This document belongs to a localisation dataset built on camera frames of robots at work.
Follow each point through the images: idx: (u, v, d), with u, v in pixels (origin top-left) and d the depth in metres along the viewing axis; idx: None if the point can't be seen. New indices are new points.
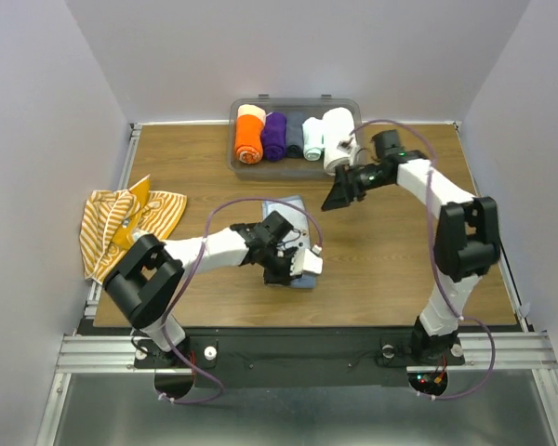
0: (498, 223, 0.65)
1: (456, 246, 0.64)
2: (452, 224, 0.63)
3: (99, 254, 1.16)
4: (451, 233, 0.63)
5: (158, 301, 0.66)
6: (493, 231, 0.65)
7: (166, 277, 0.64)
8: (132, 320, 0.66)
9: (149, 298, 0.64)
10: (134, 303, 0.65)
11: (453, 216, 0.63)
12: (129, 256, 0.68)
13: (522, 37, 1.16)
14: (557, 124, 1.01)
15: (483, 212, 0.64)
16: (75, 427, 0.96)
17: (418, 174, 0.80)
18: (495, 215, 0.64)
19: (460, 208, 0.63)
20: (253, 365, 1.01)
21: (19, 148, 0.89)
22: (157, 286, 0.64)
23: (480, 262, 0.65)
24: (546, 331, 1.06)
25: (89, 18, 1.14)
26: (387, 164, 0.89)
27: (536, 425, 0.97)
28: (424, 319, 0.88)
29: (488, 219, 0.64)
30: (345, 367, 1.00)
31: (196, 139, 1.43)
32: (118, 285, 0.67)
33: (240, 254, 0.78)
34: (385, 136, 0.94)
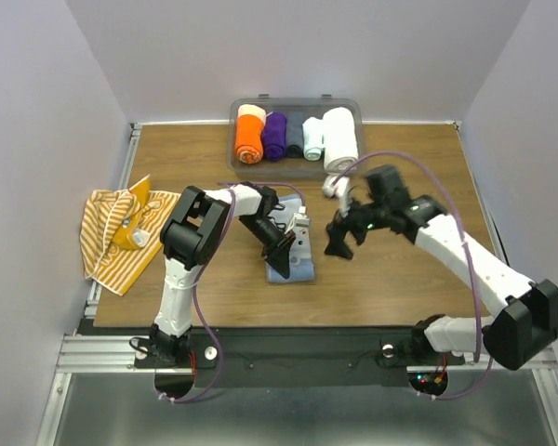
0: None
1: (522, 346, 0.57)
2: (522, 330, 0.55)
3: (99, 254, 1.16)
4: (519, 338, 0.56)
5: (213, 237, 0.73)
6: (555, 318, 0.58)
7: (218, 211, 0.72)
8: (195, 257, 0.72)
9: (208, 233, 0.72)
10: (193, 242, 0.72)
11: (522, 321, 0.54)
12: (178, 206, 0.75)
13: (522, 37, 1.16)
14: None
15: (548, 303, 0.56)
16: (75, 428, 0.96)
17: (447, 242, 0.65)
18: None
19: (525, 309, 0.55)
20: (253, 365, 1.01)
21: (19, 148, 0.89)
22: (213, 221, 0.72)
23: (538, 347, 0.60)
24: None
25: (89, 18, 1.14)
26: (396, 222, 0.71)
27: (536, 425, 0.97)
28: (431, 335, 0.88)
29: (551, 308, 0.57)
30: (345, 367, 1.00)
31: (196, 139, 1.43)
32: (175, 231, 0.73)
33: (255, 202, 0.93)
34: (385, 176, 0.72)
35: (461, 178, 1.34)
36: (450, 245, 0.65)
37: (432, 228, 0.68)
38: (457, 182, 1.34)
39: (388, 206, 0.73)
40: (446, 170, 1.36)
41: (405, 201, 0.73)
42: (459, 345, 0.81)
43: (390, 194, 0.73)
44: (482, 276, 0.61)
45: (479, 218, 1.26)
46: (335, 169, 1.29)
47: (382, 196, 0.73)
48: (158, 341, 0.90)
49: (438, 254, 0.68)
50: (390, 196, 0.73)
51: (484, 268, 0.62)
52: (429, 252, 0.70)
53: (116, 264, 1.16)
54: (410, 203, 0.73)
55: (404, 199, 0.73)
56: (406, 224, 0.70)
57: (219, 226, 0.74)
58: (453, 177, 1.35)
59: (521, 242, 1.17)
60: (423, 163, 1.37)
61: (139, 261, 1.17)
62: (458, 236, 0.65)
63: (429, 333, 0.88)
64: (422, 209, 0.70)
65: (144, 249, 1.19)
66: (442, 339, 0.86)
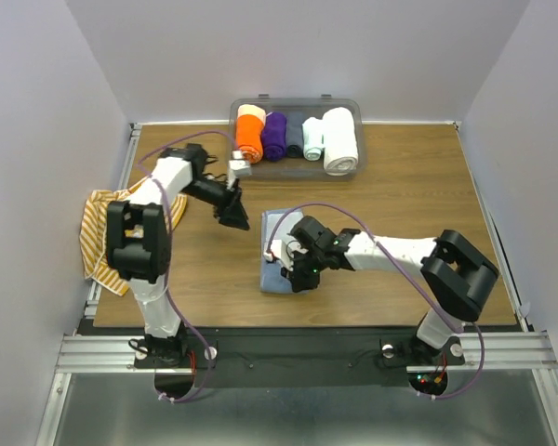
0: (471, 247, 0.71)
1: (462, 292, 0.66)
2: (445, 274, 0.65)
3: (99, 254, 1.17)
4: (452, 284, 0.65)
5: (162, 241, 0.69)
6: (474, 255, 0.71)
7: (152, 220, 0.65)
8: (154, 268, 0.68)
9: (155, 245, 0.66)
10: (147, 257, 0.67)
11: (442, 270, 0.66)
12: (110, 230, 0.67)
13: (523, 36, 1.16)
14: (557, 124, 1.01)
15: (455, 245, 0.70)
16: (76, 428, 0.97)
17: (368, 249, 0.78)
18: (465, 242, 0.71)
19: (439, 260, 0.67)
20: (253, 365, 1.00)
21: (19, 148, 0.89)
22: (153, 232, 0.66)
23: (485, 288, 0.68)
24: (546, 331, 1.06)
25: (89, 21, 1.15)
26: (334, 258, 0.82)
27: (535, 425, 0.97)
28: (424, 335, 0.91)
29: (464, 249, 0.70)
30: (345, 367, 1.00)
31: (196, 139, 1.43)
32: (124, 255, 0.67)
33: (184, 172, 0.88)
34: (305, 226, 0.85)
35: (460, 178, 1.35)
36: (370, 251, 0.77)
37: (352, 245, 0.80)
38: (457, 182, 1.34)
39: (321, 250, 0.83)
40: (446, 170, 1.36)
41: (330, 240, 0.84)
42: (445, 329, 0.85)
43: (316, 240, 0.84)
44: (400, 255, 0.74)
45: (479, 218, 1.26)
46: (335, 169, 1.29)
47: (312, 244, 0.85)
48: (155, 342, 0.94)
49: (374, 265, 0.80)
50: (317, 242, 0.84)
51: (399, 250, 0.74)
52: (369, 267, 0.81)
53: None
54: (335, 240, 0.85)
55: (329, 238, 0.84)
56: (341, 258, 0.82)
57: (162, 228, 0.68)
58: (453, 177, 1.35)
59: (521, 242, 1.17)
60: (423, 163, 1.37)
61: None
62: (370, 240, 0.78)
63: (420, 333, 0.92)
64: (342, 240, 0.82)
65: None
66: (430, 331, 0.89)
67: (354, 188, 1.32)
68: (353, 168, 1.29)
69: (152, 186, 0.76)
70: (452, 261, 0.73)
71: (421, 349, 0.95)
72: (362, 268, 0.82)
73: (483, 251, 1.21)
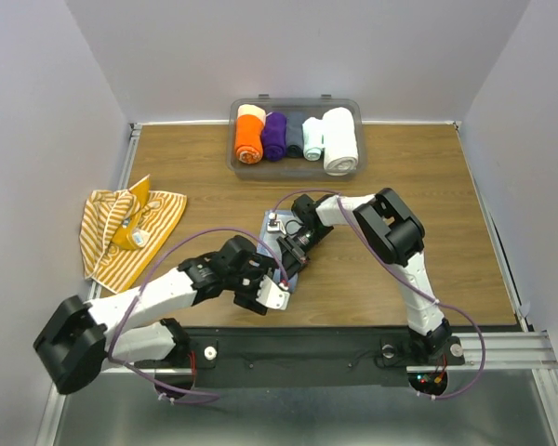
0: (402, 202, 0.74)
1: (381, 235, 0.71)
2: (366, 216, 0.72)
3: (99, 254, 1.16)
4: (373, 227, 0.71)
5: (80, 368, 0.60)
6: (404, 209, 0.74)
7: (84, 347, 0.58)
8: (60, 386, 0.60)
9: (71, 370, 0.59)
10: (59, 371, 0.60)
11: (365, 215, 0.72)
12: (53, 322, 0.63)
13: (523, 36, 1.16)
14: (556, 124, 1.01)
15: (388, 199, 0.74)
16: (77, 427, 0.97)
17: (330, 204, 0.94)
18: (396, 197, 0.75)
19: (367, 206, 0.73)
20: (253, 365, 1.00)
21: (19, 149, 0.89)
22: (76, 359, 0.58)
23: (409, 237, 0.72)
24: (546, 331, 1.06)
25: (88, 20, 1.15)
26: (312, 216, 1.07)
27: (536, 426, 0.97)
28: (410, 321, 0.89)
29: (395, 203, 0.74)
30: (345, 367, 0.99)
31: (196, 139, 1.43)
32: (46, 350, 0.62)
33: (186, 297, 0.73)
34: (298, 202, 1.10)
35: (461, 178, 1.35)
36: (331, 205, 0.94)
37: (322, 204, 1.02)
38: (456, 182, 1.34)
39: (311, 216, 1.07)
40: (446, 171, 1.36)
41: None
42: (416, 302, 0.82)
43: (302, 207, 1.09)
44: (349, 207, 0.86)
45: (479, 218, 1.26)
46: (335, 169, 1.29)
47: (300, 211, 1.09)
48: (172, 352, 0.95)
49: (337, 219, 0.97)
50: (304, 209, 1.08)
51: (349, 203, 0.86)
52: (334, 221, 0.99)
53: (116, 264, 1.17)
54: None
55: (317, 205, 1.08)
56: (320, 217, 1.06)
57: (93, 358, 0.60)
58: (453, 177, 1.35)
59: (521, 242, 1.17)
60: (423, 163, 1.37)
61: (139, 261, 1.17)
62: (333, 197, 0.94)
63: (411, 322, 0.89)
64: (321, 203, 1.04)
65: (144, 249, 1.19)
66: (414, 315, 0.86)
67: (354, 188, 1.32)
68: (353, 168, 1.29)
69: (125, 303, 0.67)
70: (391, 216, 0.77)
71: (420, 345, 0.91)
72: (331, 224, 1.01)
73: (484, 251, 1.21)
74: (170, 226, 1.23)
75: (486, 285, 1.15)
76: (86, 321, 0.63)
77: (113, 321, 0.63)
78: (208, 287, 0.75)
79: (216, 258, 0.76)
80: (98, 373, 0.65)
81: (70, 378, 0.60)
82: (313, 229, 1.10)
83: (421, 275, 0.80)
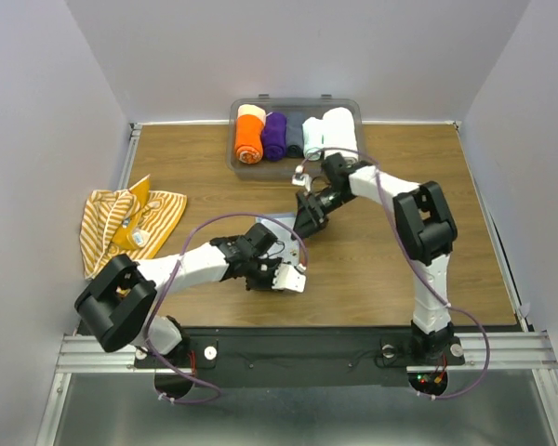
0: (445, 202, 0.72)
1: (415, 232, 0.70)
2: (407, 209, 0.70)
3: (99, 254, 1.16)
4: (408, 221, 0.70)
5: (129, 323, 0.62)
6: (444, 208, 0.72)
7: (139, 297, 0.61)
8: (105, 343, 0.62)
9: (122, 321, 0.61)
10: (106, 326, 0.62)
11: (405, 206, 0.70)
12: (99, 279, 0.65)
13: (523, 36, 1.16)
14: (556, 124, 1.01)
15: (431, 194, 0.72)
16: (76, 428, 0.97)
17: (366, 177, 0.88)
18: (441, 194, 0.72)
19: (409, 197, 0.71)
20: (253, 365, 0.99)
21: (19, 148, 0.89)
22: (130, 310, 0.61)
23: (441, 239, 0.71)
24: (546, 331, 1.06)
25: (88, 20, 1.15)
26: (339, 179, 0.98)
27: (536, 425, 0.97)
28: (415, 319, 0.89)
29: (438, 202, 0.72)
30: (345, 367, 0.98)
31: (197, 139, 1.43)
32: (90, 307, 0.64)
33: (219, 269, 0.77)
34: (331, 157, 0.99)
35: (461, 178, 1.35)
36: (367, 178, 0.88)
37: (359, 172, 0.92)
38: (457, 182, 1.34)
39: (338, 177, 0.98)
40: (446, 171, 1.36)
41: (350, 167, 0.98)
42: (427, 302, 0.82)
43: (334, 168, 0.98)
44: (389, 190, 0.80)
45: (479, 218, 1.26)
46: None
47: (331, 170, 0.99)
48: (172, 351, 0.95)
49: (366, 191, 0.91)
50: (335, 171, 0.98)
51: (389, 186, 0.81)
52: (364, 191, 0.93)
53: None
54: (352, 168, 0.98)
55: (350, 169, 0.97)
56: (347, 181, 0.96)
57: (142, 312, 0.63)
58: (453, 177, 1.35)
59: (522, 242, 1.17)
60: (423, 163, 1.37)
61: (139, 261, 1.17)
62: (372, 172, 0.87)
63: (415, 318, 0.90)
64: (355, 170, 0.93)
65: (144, 249, 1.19)
66: (421, 313, 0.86)
67: None
68: None
69: (169, 263, 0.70)
70: (427, 210, 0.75)
71: (418, 342, 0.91)
72: (360, 194, 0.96)
73: (484, 251, 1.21)
74: (170, 226, 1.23)
75: (487, 286, 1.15)
76: (134, 276, 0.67)
77: (161, 278, 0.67)
78: (235, 268, 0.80)
79: (244, 240, 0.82)
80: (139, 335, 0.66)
81: (116, 334, 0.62)
82: (338, 193, 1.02)
83: (441, 277, 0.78)
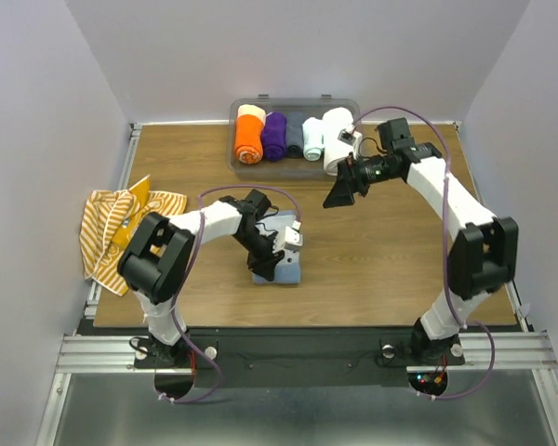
0: (516, 244, 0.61)
1: (469, 272, 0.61)
2: (474, 247, 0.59)
3: (99, 254, 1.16)
4: (466, 261, 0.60)
5: (176, 268, 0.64)
6: (511, 252, 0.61)
7: (182, 241, 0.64)
8: (157, 293, 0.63)
9: (170, 268, 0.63)
10: (154, 276, 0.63)
11: (471, 245, 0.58)
12: (136, 238, 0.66)
13: (523, 36, 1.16)
14: (556, 124, 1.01)
15: (506, 235, 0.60)
16: (75, 429, 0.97)
17: (432, 177, 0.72)
18: (517, 236, 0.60)
19: (480, 233, 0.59)
20: (253, 365, 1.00)
21: (19, 148, 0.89)
22: (176, 255, 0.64)
23: (494, 282, 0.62)
24: (546, 331, 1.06)
25: (88, 21, 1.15)
26: (396, 159, 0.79)
27: (536, 425, 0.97)
28: (423, 319, 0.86)
29: (510, 244, 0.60)
30: (345, 367, 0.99)
31: (196, 139, 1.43)
32: (133, 265, 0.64)
33: (234, 220, 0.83)
34: (394, 122, 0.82)
35: (460, 178, 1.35)
36: (433, 178, 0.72)
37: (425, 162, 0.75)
38: None
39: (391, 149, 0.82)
40: None
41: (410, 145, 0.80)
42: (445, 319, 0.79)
43: (394, 138, 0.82)
44: (451, 206, 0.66)
45: None
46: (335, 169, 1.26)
47: (389, 140, 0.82)
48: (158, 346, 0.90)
49: (422, 190, 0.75)
50: (394, 142, 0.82)
51: (455, 201, 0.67)
52: (418, 188, 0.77)
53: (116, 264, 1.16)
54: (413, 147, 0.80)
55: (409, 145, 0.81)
56: (405, 161, 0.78)
57: (184, 257, 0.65)
58: None
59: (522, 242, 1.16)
60: None
61: None
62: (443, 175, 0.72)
63: (423, 320, 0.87)
64: (418, 152, 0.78)
65: None
66: (432, 321, 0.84)
67: None
68: None
69: (193, 217, 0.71)
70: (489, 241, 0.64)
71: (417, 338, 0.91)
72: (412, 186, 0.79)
73: None
74: None
75: None
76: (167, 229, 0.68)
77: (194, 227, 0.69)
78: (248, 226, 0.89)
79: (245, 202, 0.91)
80: (180, 285, 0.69)
81: (166, 282, 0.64)
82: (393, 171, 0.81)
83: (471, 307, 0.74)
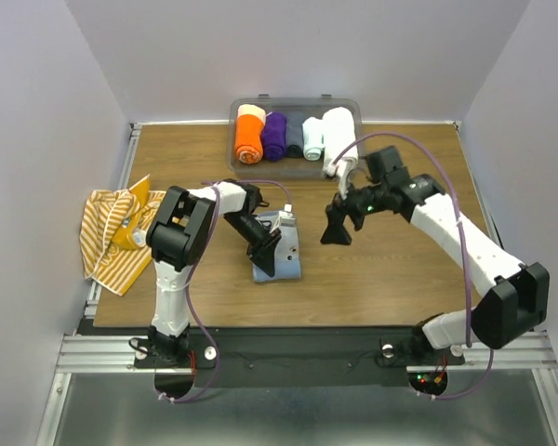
0: (548, 288, 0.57)
1: (503, 327, 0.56)
2: (508, 306, 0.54)
3: (99, 254, 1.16)
4: (500, 318, 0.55)
5: (201, 234, 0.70)
6: (542, 297, 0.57)
7: (205, 209, 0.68)
8: (185, 257, 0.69)
9: (196, 234, 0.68)
10: (182, 242, 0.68)
11: (507, 303, 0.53)
12: (161, 209, 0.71)
13: (523, 36, 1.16)
14: (556, 124, 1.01)
15: (538, 283, 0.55)
16: (75, 429, 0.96)
17: (444, 221, 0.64)
18: (549, 282, 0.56)
19: (513, 289, 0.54)
20: (253, 365, 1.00)
21: (19, 149, 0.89)
22: (200, 222, 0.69)
23: (524, 327, 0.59)
24: (546, 331, 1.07)
25: (88, 21, 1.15)
26: (395, 199, 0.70)
27: (535, 425, 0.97)
28: (428, 330, 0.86)
29: (540, 291, 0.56)
30: (345, 367, 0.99)
31: (196, 139, 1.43)
32: (161, 233, 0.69)
33: (240, 198, 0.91)
34: (384, 153, 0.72)
35: (460, 178, 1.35)
36: (445, 223, 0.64)
37: (431, 203, 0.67)
38: (457, 182, 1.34)
39: (388, 185, 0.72)
40: (446, 171, 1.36)
41: (405, 178, 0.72)
42: (456, 335, 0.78)
43: (388, 172, 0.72)
44: (473, 255, 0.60)
45: (479, 219, 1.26)
46: None
47: (381, 174, 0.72)
48: (158, 342, 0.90)
49: (432, 232, 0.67)
50: (387, 176, 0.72)
51: (474, 248, 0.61)
52: (424, 229, 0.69)
53: (116, 264, 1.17)
54: (408, 181, 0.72)
55: (404, 177, 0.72)
56: (405, 200, 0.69)
57: (207, 224, 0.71)
58: (452, 177, 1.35)
59: (522, 242, 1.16)
60: (423, 163, 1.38)
61: (139, 261, 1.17)
62: (454, 216, 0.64)
63: (425, 327, 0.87)
64: (420, 187, 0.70)
65: (144, 249, 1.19)
66: (438, 333, 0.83)
67: None
68: None
69: (207, 190, 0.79)
70: None
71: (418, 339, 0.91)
72: (418, 226, 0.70)
73: None
74: None
75: None
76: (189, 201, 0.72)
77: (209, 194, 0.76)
78: (251, 209, 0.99)
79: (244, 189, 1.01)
80: (204, 251, 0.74)
81: (193, 245, 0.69)
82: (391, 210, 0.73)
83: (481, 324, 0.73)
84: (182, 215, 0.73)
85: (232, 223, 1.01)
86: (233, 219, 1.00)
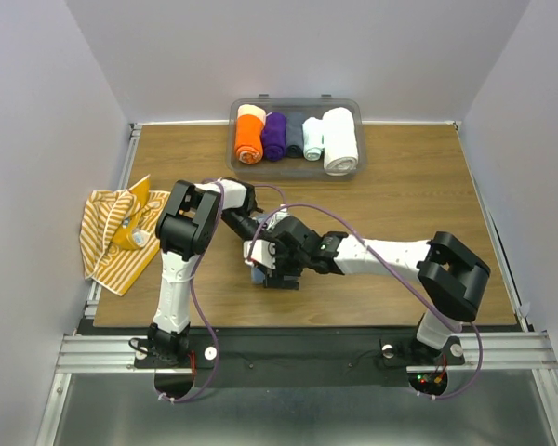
0: (463, 246, 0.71)
1: (459, 295, 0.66)
2: (443, 277, 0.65)
3: (99, 254, 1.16)
4: (449, 288, 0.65)
5: (207, 225, 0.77)
6: (466, 255, 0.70)
7: (211, 201, 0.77)
8: (192, 247, 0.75)
9: (204, 225, 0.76)
10: (191, 232, 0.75)
11: (439, 275, 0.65)
12: (170, 203, 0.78)
13: (523, 36, 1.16)
14: (556, 124, 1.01)
15: (449, 247, 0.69)
16: (76, 429, 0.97)
17: (359, 253, 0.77)
18: (457, 241, 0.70)
19: (436, 264, 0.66)
20: (253, 365, 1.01)
21: (19, 149, 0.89)
22: (207, 213, 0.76)
23: (480, 287, 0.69)
24: (546, 331, 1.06)
25: (89, 21, 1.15)
26: (320, 263, 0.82)
27: (535, 425, 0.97)
28: (424, 337, 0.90)
29: (457, 252, 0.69)
30: (345, 367, 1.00)
31: (196, 139, 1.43)
32: (170, 225, 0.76)
33: (241, 194, 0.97)
34: (291, 229, 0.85)
35: (461, 178, 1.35)
36: (361, 255, 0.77)
37: (342, 250, 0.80)
38: (457, 182, 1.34)
39: (305, 253, 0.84)
40: (447, 171, 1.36)
41: (316, 242, 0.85)
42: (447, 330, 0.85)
43: (300, 242, 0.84)
44: (393, 261, 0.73)
45: (479, 218, 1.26)
46: (335, 169, 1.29)
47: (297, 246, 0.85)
48: (157, 342, 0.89)
49: (366, 268, 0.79)
50: (303, 244, 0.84)
51: (391, 255, 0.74)
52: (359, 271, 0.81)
53: (116, 264, 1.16)
54: (320, 242, 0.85)
55: (315, 242, 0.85)
56: (327, 259, 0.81)
57: (213, 216, 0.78)
58: (452, 177, 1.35)
59: (522, 242, 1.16)
60: (423, 163, 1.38)
61: (139, 261, 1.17)
62: (360, 244, 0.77)
63: (418, 334, 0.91)
64: (330, 244, 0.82)
65: (144, 249, 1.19)
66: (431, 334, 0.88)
67: (355, 188, 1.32)
68: (352, 168, 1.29)
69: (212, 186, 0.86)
70: (444, 261, 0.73)
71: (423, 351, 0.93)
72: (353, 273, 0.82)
73: (483, 251, 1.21)
74: None
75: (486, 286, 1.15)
76: (195, 195, 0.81)
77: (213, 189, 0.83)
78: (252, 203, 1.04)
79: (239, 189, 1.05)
80: (208, 244, 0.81)
81: (201, 235, 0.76)
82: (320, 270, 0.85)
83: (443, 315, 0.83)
84: (188, 207, 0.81)
85: (230, 221, 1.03)
86: (230, 216, 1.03)
